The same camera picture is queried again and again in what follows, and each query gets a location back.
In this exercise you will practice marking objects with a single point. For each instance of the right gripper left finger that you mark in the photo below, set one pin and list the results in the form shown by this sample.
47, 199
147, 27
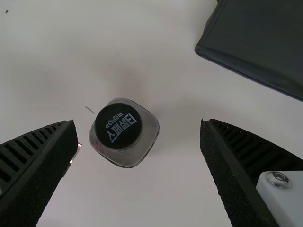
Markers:
35, 170

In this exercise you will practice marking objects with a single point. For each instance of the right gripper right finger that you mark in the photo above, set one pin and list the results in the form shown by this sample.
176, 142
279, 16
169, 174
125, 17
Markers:
236, 170

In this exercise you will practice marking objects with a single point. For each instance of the dark coffee bottle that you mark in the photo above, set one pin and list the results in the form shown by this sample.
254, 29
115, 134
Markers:
120, 130

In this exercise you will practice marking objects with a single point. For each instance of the dark grey bag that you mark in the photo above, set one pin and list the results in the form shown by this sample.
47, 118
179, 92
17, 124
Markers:
260, 40

